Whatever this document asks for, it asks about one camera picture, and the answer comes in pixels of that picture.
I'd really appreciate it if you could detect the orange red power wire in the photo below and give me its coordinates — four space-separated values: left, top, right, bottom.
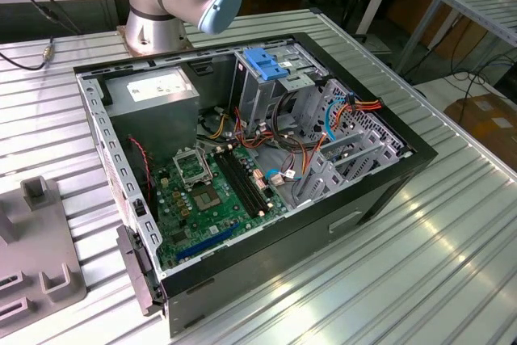
337 94 384 120

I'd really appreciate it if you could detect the grey metal disk bay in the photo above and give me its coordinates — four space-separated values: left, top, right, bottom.
290 78 413 208

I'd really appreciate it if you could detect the black RAM slot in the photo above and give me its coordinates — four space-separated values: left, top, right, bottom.
224 147 271 212
212 150 262 219

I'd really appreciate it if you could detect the grey metal drive cage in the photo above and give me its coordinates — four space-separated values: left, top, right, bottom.
229 41 330 138

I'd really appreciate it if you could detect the CPU socket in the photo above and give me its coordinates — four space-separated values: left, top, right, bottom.
189 184 224 213

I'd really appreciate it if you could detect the green motherboard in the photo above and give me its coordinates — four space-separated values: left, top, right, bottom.
151 142 290 271

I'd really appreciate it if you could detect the blue drive latch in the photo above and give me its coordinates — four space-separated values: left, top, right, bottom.
243 46 290 82

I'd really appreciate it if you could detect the grey power supply unit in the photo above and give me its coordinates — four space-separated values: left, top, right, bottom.
103 65 202 166

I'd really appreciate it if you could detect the blue expansion slot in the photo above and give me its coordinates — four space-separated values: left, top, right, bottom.
175 221 240 265

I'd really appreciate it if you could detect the black open PC case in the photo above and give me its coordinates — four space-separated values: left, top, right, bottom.
72 32 439 340

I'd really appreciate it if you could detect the grey plastic case panel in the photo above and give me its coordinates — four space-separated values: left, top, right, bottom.
116 223 166 318

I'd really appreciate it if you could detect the brown cardboard box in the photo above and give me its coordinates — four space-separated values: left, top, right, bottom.
443 92 517 152

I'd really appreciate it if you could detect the grey parts rack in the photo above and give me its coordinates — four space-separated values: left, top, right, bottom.
0 175 88 338

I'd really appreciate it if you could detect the pale blue wire white plug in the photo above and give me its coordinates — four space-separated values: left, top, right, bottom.
264 166 300 188

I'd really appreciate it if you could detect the red black wire bundle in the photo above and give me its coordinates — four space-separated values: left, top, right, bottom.
233 106 324 184

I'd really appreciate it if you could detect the yellow orange wire bundle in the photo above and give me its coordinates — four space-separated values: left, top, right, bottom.
200 106 229 140

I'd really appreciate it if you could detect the metal socket cover frame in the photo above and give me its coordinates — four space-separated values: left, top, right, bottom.
172 147 214 185

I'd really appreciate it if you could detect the blue data wire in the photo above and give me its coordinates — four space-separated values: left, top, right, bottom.
322 100 344 144

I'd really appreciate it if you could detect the black cable silver connector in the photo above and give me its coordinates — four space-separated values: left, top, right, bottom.
0 0 82 72

